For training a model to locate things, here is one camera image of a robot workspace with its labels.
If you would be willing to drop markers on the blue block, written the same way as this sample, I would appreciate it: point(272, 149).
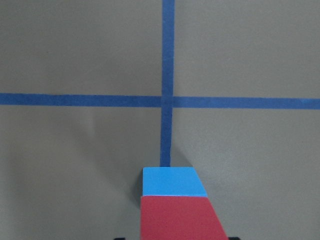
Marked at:
point(172, 182)

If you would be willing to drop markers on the red block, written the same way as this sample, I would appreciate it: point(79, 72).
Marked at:
point(179, 218)

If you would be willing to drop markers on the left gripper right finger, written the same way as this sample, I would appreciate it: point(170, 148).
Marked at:
point(234, 238)

